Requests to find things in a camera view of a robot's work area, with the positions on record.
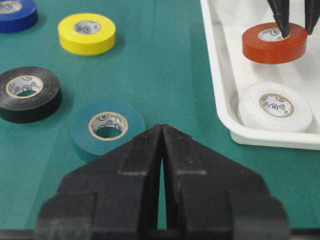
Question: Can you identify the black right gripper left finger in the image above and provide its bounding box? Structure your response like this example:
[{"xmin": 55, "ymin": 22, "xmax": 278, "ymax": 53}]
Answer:
[{"xmin": 34, "ymin": 125, "xmax": 162, "ymax": 240}]

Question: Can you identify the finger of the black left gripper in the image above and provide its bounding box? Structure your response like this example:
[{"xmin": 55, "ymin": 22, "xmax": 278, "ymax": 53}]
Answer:
[
  {"xmin": 304, "ymin": 0, "xmax": 320, "ymax": 35},
  {"xmin": 267, "ymin": 0, "xmax": 290, "ymax": 38}
]

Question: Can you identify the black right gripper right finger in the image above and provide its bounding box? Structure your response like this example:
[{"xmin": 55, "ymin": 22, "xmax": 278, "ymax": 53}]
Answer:
[{"xmin": 162, "ymin": 124, "xmax": 290, "ymax": 240}]

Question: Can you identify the red tape roll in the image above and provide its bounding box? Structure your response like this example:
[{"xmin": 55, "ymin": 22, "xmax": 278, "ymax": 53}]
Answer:
[{"xmin": 242, "ymin": 22, "xmax": 308, "ymax": 64}]

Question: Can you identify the green tape roll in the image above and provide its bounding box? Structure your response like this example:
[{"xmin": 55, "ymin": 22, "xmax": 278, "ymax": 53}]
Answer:
[{"xmin": 70, "ymin": 100, "xmax": 146, "ymax": 163}]

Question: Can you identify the white tape roll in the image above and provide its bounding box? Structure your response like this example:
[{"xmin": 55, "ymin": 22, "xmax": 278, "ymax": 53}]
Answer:
[{"xmin": 237, "ymin": 82, "xmax": 313, "ymax": 133}]

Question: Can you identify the black tape roll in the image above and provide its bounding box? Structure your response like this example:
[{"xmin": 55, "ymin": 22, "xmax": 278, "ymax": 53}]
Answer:
[{"xmin": 0, "ymin": 66, "xmax": 62, "ymax": 123}]

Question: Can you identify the yellow tape roll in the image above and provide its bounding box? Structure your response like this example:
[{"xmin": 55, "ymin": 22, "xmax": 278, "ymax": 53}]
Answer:
[{"xmin": 57, "ymin": 13, "xmax": 116, "ymax": 56}]

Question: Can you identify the white plastic case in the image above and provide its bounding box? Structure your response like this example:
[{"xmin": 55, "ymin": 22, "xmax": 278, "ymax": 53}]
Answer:
[{"xmin": 200, "ymin": 0, "xmax": 320, "ymax": 150}]

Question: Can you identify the blue tape roll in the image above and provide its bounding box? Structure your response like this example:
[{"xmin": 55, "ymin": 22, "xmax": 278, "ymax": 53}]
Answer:
[{"xmin": 0, "ymin": 0, "xmax": 39, "ymax": 34}]

